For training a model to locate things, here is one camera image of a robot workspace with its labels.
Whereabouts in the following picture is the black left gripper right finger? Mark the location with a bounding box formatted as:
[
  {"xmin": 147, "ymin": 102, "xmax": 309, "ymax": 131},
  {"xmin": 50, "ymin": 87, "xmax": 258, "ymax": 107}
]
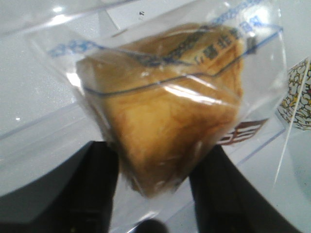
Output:
[{"xmin": 189, "ymin": 145, "xmax": 299, "ymax": 233}]

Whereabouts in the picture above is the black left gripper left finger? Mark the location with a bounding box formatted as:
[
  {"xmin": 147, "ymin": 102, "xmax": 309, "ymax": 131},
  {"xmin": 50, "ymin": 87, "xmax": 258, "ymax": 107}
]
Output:
[{"xmin": 0, "ymin": 141, "xmax": 119, "ymax": 233}]

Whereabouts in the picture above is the packaged bread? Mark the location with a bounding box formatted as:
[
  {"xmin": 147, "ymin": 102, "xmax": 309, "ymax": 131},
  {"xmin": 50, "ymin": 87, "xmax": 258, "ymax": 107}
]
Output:
[{"xmin": 47, "ymin": 0, "xmax": 285, "ymax": 198}]

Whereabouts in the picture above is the yellow popcorn paper cup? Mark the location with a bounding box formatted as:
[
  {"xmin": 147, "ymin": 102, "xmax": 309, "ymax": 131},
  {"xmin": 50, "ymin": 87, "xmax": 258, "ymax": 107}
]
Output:
[{"xmin": 277, "ymin": 57, "xmax": 311, "ymax": 131}]

